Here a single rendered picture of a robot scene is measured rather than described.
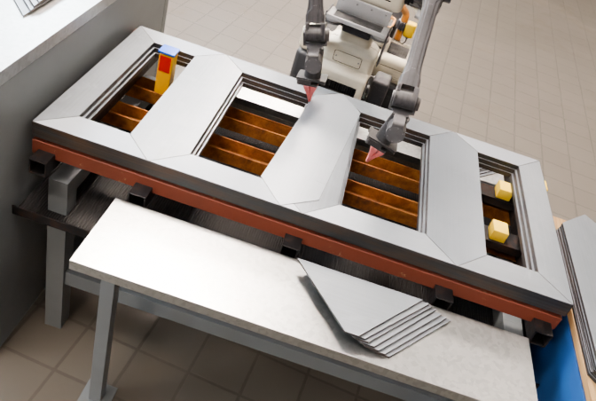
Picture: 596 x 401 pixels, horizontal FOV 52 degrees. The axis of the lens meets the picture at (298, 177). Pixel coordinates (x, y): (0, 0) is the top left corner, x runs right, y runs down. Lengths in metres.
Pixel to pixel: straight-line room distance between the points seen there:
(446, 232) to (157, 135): 0.88
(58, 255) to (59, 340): 0.37
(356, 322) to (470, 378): 0.32
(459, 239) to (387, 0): 1.08
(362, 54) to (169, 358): 1.41
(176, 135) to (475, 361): 1.03
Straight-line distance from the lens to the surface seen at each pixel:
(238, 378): 2.35
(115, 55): 2.19
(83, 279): 2.18
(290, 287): 1.63
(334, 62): 2.65
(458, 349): 1.70
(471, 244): 1.84
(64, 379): 2.29
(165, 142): 1.80
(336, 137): 2.03
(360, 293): 1.63
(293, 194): 1.72
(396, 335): 1.61
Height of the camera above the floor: 1.91
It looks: 36 degrees down
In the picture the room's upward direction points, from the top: 19 degrees clockwise
